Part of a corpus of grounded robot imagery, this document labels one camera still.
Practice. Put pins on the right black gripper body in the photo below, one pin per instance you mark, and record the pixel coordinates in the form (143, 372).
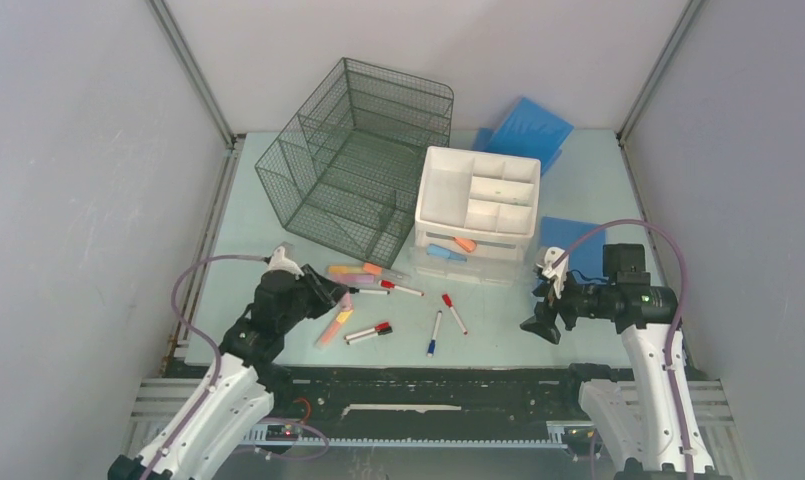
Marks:
(580, 299)

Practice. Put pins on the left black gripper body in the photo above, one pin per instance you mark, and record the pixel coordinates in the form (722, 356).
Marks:
(311, 300)

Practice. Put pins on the light blue highlighter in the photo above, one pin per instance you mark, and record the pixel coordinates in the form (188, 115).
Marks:
(445, 253)

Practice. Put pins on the white plastic drawer organizer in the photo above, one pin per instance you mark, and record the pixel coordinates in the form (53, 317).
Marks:
(489, 198)

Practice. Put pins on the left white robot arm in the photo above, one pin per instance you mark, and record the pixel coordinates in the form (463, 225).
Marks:
(241, 387)

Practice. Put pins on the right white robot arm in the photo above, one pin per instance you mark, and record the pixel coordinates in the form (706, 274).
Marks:
(661, 439)

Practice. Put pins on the yellow orange highlighter upper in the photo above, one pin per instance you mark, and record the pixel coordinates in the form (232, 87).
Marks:
(345, 270)

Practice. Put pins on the purple pink highlighter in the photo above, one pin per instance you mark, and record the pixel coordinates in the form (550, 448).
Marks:
(354, 279)

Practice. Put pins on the blue folder at right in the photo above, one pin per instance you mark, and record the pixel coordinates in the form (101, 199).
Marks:
(587, 258)

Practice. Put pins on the blue folder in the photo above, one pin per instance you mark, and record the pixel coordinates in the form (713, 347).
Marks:
(587, 258)
(527, 130)

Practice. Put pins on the black cap marker upper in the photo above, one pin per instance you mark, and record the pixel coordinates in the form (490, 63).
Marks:
(368, 291)

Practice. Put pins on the black cap marker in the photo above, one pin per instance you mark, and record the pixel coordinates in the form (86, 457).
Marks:
(370, 336)
(368, 291)

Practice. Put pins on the orange cap clear highlighter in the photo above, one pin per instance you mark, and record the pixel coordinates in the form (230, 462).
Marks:
(383, 272)

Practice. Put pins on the red cap marker upper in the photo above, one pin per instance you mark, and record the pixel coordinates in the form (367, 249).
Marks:
(393, 286)

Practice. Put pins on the red cap marker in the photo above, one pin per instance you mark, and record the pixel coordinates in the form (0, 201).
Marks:
(393, 286)
(450, 305)
(376, 327)

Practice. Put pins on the red cap marker lower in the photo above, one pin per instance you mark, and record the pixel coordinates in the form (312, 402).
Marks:
(376, 327)

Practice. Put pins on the red cap marker middle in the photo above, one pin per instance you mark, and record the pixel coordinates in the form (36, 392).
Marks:
(450, 305)

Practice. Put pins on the black cap marker lower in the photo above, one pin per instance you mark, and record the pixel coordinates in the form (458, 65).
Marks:
(370, 336)

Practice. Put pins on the blue cap whiteboard marker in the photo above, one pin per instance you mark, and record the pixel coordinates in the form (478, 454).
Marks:
(434, 335)

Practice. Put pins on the blue folder at back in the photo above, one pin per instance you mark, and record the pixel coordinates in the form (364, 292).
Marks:
(527, 130)

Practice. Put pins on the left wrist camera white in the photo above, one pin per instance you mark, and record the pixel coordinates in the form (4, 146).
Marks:
(280, 260)

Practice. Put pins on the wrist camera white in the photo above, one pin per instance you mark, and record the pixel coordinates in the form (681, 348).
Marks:
(552, 265)
(280, 260)

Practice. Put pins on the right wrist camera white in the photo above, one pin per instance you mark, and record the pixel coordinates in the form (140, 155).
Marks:
(552, 265)

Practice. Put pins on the black front rail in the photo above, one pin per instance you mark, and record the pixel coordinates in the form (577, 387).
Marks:
(439, 405)

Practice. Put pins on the green wire mesh basket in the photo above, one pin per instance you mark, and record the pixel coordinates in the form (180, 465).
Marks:
(345, 170)

